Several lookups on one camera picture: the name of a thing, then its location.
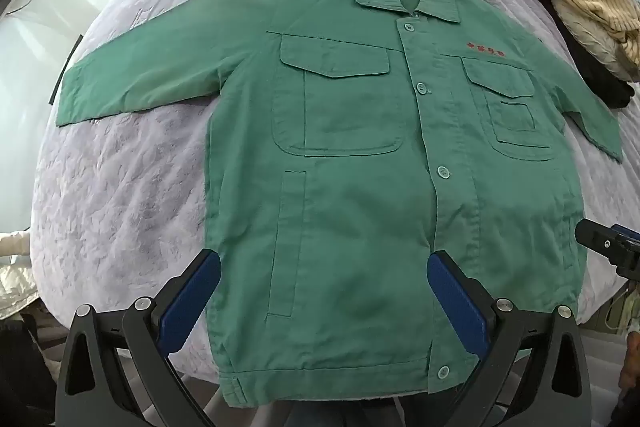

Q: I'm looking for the black garment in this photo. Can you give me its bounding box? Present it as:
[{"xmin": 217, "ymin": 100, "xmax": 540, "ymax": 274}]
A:
[{"xmin": 537, "ymin": 0, "xmax": 636, "ymax": 109}]

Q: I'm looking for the person's right hand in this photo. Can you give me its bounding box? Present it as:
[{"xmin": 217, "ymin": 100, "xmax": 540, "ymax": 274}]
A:
[{"xmin": 619, "ymin": 332, "xmax": 640, "ymax": 403}]

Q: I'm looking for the black strap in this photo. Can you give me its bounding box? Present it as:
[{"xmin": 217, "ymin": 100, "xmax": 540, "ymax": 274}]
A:
[{"xmin": 48, "ymin": 34, "xmax": 84, "ymax": 105}]

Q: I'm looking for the white padded jacket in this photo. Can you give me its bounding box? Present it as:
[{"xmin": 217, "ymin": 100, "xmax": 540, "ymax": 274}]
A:
[{"xmin": 0, "ymin": 232, "xmax": 41, "ymax": 320}]

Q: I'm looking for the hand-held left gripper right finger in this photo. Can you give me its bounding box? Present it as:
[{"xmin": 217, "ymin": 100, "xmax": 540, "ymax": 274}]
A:
[{"xmin": 427, "ymin": 250, "xmax": 594, "ymax": 427}]

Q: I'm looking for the dark cloth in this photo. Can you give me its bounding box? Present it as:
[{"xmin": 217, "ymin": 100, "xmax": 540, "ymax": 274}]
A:
[{"xmin": 0, "ymin": 314, "xmax": 68, "ymax": 427}]

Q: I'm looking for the cream knitted garment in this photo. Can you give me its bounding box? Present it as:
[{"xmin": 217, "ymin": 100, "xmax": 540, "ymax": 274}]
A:
[{"xmin": 552, "ymin": 0, "xmax": 640, "ymax": 82}]

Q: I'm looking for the lavender embossed blanket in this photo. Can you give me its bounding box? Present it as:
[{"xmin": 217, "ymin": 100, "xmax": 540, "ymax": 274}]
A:
[{"xmin": 27, "ymin": 0, "xmax": 640, "ymax": 388}]

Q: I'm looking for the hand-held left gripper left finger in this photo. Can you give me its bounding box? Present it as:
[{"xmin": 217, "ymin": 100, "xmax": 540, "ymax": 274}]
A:
[{"xmin": 54, "ymin": 249, "xmax": 222, "ymax": 427}]

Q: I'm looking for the green work jacket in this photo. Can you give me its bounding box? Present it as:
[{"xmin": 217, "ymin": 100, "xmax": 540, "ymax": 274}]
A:
[{"xmin": 54, "ymin": 0, "xmax": 625, "ymax": 409}]

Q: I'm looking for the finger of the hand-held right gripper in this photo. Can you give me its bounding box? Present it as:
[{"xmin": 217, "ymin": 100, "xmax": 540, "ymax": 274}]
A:
[
  {"xmin": 612, "ymin": 224, "xmax": 640, "ymax": 244},
  {"xmin": 575, "ymin": 219, "xmax": 626, "ymax": 259}
]

